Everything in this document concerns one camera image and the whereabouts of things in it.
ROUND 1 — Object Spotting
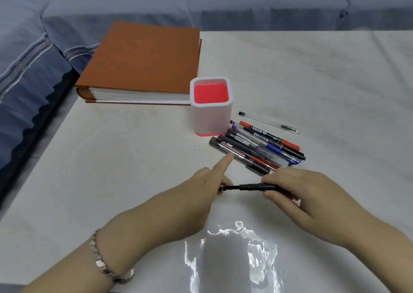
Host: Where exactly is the person's left hand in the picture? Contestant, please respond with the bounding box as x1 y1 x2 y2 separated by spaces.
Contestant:
95 153 235 268

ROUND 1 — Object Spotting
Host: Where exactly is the pale bead bracelet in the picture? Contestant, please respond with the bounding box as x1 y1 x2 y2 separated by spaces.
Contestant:
89 228 136 285

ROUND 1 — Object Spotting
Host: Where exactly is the dark barrel gel pen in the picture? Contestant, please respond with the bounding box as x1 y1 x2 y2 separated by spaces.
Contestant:
218 134 290 168

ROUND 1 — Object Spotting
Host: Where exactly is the person's right hand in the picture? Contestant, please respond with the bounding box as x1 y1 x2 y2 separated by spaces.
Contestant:
260 168 379 249

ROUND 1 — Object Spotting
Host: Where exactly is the clear barrel gel pen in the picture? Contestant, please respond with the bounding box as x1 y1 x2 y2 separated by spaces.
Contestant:
238 111 301 135

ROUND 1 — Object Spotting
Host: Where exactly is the blue grip clear pen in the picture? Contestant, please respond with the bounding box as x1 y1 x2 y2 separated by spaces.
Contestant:
231 123 301 166

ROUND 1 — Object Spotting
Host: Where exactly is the silver grey barrel pen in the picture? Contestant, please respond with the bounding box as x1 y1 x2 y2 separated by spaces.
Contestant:
225 130 259 151

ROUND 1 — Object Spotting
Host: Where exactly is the blue grey sofa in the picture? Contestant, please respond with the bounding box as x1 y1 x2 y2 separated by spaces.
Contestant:
0 0 413 206

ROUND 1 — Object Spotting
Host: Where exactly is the thin black ballpoint pen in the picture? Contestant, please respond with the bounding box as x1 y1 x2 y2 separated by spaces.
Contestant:
218 183 290 195

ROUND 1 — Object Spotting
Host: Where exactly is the red white pen holder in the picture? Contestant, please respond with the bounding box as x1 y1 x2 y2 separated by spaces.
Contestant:
189 76 234 138

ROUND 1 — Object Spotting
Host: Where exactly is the black whiteboard marker pen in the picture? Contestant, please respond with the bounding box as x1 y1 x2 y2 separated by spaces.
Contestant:
209 137 271 176

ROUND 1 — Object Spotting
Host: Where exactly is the white table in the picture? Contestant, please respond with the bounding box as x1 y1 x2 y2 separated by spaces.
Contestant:
0 30 413 293

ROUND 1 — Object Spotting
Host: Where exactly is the red black marker pen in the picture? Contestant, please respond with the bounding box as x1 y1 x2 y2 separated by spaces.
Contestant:
239 120 301 151

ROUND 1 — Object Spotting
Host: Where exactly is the orange cover binder album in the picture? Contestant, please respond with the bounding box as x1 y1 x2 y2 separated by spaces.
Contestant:
75 21 203 105

